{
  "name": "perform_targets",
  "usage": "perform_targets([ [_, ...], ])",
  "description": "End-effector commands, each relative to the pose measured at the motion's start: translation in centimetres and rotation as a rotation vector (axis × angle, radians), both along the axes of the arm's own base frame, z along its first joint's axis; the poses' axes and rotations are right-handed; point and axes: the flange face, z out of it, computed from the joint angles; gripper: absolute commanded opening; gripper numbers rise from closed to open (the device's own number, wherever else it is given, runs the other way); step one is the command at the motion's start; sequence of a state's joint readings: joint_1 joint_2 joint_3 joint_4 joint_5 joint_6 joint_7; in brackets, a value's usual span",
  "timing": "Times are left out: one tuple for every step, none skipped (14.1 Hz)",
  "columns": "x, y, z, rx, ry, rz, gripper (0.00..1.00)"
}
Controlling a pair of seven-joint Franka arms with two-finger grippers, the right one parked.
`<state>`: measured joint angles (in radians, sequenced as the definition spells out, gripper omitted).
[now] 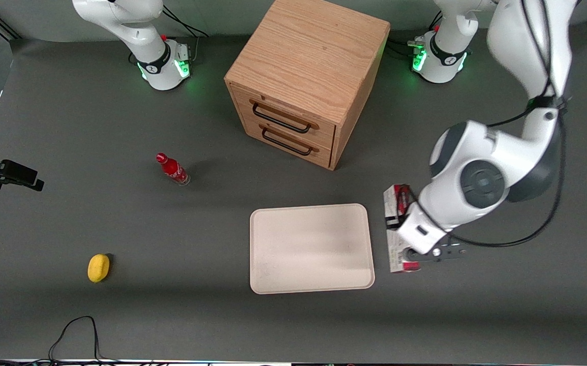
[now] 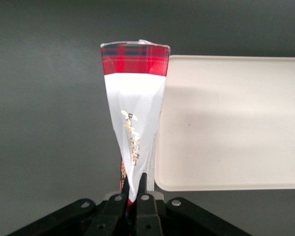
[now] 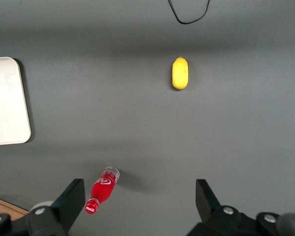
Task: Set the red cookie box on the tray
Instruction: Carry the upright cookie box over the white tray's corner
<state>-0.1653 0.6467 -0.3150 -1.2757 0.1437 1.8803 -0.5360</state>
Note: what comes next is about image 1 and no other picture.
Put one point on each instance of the red cookie box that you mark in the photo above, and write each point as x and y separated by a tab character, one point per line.
392	201

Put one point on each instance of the red cola bottle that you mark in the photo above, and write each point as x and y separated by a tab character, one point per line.
171	168

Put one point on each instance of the yellow lemon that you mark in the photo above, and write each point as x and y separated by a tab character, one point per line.
98	268

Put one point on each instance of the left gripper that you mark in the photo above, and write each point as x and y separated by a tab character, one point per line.
400	210

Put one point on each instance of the wooden drawer cabinet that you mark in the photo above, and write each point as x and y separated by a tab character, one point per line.
308	56

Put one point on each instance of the aluminium frame rail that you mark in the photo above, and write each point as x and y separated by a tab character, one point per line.
1	28

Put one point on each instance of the white rectangular tray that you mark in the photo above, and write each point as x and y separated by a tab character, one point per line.
311	249

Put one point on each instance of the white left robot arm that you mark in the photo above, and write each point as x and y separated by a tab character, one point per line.
481	183

